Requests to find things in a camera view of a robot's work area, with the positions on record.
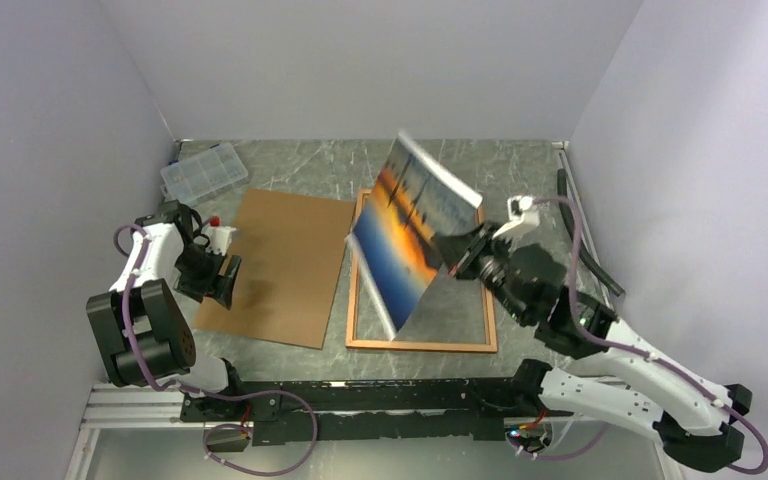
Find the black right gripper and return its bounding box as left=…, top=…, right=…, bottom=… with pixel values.
left=428, top=219, right=528, bottom=322

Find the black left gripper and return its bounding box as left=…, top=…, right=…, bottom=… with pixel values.
left=174, top=243, right=241, bottom=309

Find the sunset landscape photo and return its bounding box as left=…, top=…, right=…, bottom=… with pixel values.
left=347, top=131, right=483, bottom=340

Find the brown cardboard backing board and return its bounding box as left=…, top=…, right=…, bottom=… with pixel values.
left=194, top=189, right=355, bottom=349

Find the orange wooden picture frame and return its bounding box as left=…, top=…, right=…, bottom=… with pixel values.
left=345, top=188, right=499, bottom=355

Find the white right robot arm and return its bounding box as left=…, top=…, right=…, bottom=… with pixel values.
left=432, top=222, right=752, bottom=473

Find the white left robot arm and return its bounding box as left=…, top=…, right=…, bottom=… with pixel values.
left=86, top=200, right=247, bottom=420

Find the clear plastic compartment box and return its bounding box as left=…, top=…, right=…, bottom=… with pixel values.
left=160, top=142, right=249, bottom=207

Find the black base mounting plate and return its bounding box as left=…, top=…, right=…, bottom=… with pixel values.
left=180, top=377, right=544, bottom=446

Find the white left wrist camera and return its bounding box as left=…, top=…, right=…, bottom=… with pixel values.
left=199, top=216, right=239, bottom=256

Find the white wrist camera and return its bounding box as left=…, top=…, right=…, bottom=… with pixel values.
left=493, top=195, right=540, bottom=242
left=199, top=216, right=239, bottom=256

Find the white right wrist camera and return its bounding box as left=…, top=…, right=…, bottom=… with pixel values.
left=493, top=195, right=540, bottom=242

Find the black foam hose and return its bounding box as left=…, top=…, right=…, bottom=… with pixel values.
left=556, top=168, right=626, bottom=297

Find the aluminium rail frame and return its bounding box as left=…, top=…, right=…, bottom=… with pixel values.
left=64, top=139, right=687, bottom=480

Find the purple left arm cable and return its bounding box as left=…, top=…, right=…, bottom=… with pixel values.
left=113, top=223, right=320, bottom=479

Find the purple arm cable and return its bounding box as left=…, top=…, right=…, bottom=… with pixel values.
left=506, top=195, right=768, bottom=476
left=113, top=223, right=320, bottom=479

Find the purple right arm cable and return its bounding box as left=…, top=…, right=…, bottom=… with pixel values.
left=506, top=195, right=768, bottom=476

